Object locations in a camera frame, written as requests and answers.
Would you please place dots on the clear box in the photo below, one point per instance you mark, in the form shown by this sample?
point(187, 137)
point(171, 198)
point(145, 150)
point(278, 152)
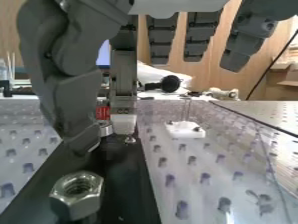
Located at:
point(248, 133)

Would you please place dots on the black headphones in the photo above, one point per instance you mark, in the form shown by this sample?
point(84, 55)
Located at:
point(171, 83)

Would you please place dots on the black plate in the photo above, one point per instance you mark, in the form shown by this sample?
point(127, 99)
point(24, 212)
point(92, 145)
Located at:
point(120, 180)

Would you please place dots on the small white square plate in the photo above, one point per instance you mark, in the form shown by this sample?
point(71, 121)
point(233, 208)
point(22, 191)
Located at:
point(187, 130)

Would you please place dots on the steel hex nut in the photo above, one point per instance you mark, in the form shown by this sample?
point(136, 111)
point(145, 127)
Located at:
point(76, 193)

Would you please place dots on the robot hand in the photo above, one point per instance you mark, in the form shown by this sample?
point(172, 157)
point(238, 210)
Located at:
point(67, 66)

